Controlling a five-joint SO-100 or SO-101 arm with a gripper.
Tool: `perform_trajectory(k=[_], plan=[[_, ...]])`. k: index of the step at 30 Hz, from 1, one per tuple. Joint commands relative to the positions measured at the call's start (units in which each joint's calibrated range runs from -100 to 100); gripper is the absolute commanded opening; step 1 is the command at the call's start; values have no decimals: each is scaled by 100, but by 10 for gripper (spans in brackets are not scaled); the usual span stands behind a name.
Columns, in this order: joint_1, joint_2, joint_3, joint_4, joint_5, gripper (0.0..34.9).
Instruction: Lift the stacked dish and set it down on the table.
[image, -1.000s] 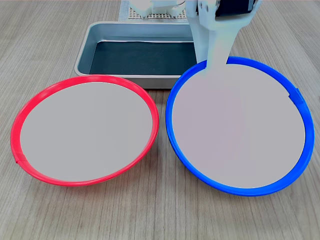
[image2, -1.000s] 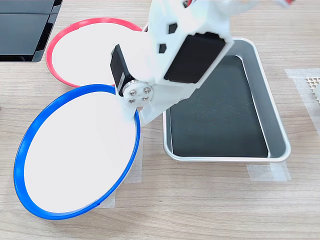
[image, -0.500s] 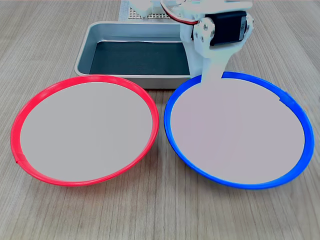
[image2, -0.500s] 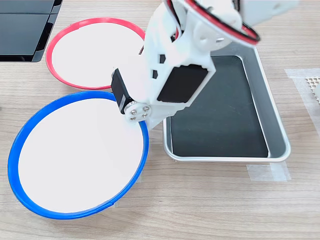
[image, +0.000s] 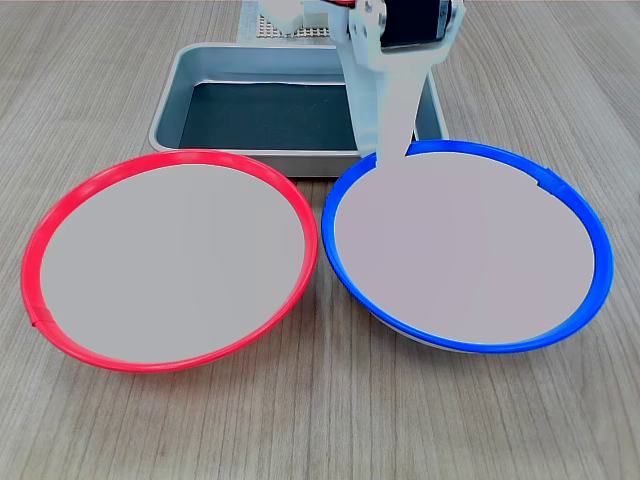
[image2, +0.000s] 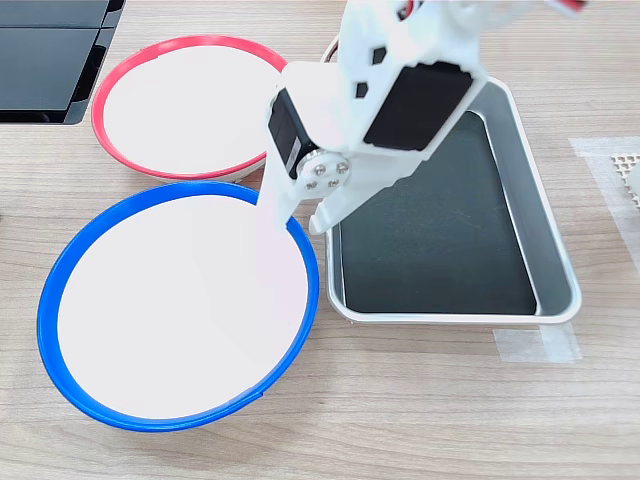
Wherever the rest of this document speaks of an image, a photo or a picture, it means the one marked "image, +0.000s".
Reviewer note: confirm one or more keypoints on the blue-rimmed white round plate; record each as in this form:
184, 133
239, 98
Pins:
465, 260

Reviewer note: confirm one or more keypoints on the black tray mat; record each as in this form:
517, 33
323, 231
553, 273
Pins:
270, 115

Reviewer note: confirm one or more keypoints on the steel rectangular tray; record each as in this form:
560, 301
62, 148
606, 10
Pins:
172, 105

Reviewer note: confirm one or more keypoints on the red-rimmed white round plate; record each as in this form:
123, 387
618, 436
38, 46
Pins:
170, 265

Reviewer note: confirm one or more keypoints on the pale perforated base plate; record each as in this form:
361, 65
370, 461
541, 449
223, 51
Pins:
310, 33

